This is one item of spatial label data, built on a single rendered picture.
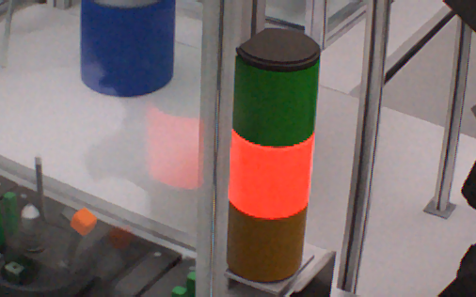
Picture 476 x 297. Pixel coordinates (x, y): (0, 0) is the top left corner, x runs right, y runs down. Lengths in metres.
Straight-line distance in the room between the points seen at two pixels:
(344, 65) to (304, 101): 1.24
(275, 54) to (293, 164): 0.07
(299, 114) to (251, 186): 0.06
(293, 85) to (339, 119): 1.08
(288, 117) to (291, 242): 0.09
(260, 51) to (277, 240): 0.12
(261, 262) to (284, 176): 0.07
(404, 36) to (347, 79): 0.23
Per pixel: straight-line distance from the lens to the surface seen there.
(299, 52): 0.64
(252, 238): 0.69
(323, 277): 0.77
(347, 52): 1.94
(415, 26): 2.08
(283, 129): 0.65
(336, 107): 1.75
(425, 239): 1.47
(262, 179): 0.67
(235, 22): 0.64
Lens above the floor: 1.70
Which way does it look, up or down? 31 degrees down
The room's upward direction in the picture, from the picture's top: 3 degrees clockwise
